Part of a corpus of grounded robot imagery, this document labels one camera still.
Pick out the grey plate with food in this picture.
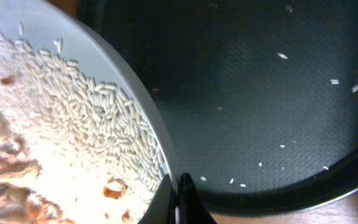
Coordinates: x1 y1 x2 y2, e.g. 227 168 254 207
0 1 177 223

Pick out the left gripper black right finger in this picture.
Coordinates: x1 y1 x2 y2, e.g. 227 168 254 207
178 173 216 224

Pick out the round black tray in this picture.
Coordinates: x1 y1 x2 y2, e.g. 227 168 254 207
78 0 358 216

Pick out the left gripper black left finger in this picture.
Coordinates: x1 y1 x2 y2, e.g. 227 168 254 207
138 175 175 224

